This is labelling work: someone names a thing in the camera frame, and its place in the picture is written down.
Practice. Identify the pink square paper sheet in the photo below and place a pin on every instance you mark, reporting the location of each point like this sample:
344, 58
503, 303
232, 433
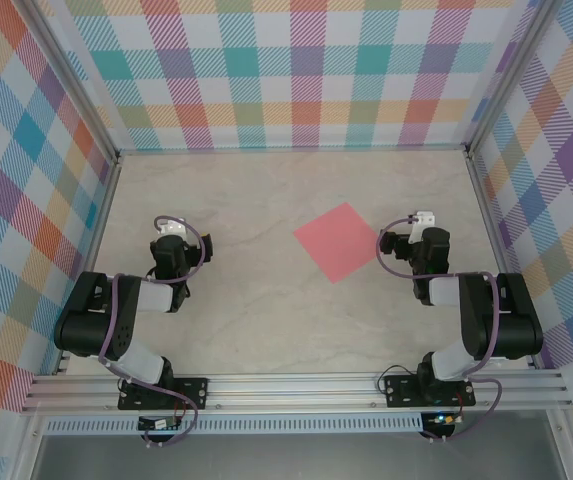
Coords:
336, 240

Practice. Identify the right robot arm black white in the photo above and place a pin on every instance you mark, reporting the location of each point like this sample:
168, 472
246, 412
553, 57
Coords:
516, 325

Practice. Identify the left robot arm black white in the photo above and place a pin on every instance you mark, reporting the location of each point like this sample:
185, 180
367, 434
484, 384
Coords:
86, 320

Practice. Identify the circuit board with lit LED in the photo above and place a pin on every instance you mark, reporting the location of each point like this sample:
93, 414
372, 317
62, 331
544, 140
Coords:
443, 419

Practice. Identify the black circuit board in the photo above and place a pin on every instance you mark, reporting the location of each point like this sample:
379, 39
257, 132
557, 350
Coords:
158, 424

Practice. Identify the grey metal panel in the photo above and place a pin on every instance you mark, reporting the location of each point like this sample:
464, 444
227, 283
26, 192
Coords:
291, 457

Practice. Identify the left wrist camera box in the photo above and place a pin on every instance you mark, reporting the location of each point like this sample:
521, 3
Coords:
172, 227

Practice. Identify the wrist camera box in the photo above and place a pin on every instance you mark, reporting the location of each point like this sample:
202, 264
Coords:
425, 218
172, 227

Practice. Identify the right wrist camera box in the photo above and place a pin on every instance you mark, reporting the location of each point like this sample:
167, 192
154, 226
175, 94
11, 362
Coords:
425, 218

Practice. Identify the aluminium side rail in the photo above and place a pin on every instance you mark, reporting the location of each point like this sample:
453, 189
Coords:
491, 225
92, 265

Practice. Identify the thin aluminium back rail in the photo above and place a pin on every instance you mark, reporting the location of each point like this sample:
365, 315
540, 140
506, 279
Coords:
291, 149

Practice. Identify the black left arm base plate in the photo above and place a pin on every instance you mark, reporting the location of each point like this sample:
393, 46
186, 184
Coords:
191, 392

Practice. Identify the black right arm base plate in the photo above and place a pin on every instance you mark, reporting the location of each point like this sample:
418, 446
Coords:
401, 392

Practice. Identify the aluminium mounting rail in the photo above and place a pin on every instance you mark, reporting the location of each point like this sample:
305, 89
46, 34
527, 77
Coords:
291, 392

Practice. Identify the aluminium corner post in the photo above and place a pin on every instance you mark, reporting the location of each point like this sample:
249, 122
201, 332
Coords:
511, 75
73, 80

